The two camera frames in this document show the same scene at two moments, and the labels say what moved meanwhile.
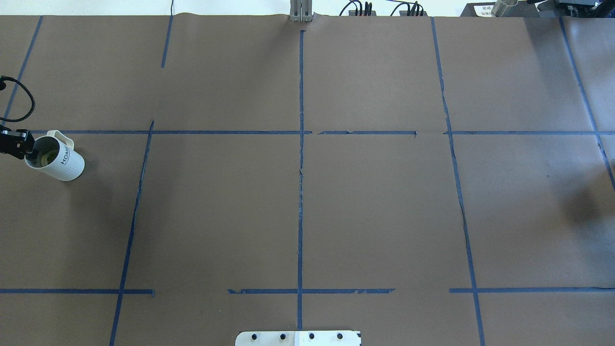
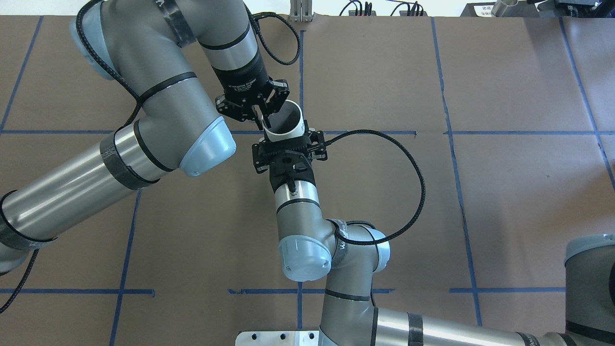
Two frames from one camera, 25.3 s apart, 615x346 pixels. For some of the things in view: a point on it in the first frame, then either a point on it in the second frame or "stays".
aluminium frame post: x=301 y=11 stays
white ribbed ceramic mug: x=54 y=154 → x=287 y=123
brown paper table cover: x=426 y=180 stays
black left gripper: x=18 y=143 → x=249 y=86
